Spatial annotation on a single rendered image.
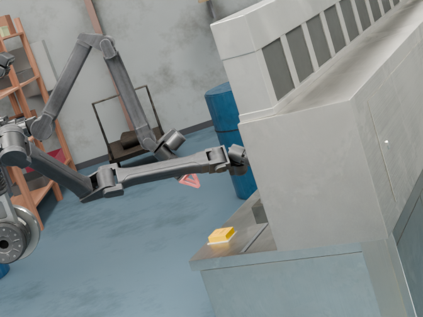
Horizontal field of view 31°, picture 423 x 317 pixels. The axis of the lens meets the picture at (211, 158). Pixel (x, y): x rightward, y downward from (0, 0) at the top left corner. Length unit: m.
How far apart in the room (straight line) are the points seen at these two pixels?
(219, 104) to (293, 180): 4.32
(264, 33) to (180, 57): 7.98
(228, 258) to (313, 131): 0.99
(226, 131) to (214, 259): 3.52
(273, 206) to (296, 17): 0.46
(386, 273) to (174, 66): 8.02
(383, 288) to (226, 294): 0.90
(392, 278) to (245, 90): 0.52
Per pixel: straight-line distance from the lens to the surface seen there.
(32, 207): 7.42
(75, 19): 9.59
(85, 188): 2.50
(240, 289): 2.48
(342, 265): 2.31
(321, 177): 1.56
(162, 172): 2.51
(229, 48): 1.56
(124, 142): 8.17
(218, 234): 2.58
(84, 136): 9.74
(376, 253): 1.68
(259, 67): 1.54
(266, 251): 2.38
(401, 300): 1.72
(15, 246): 2.61
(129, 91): 2.73
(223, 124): 5.93
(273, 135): 1.56
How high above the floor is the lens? 1.74
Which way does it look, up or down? 13 degrees down
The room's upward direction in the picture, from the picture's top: 18 degrees counter-clockwise
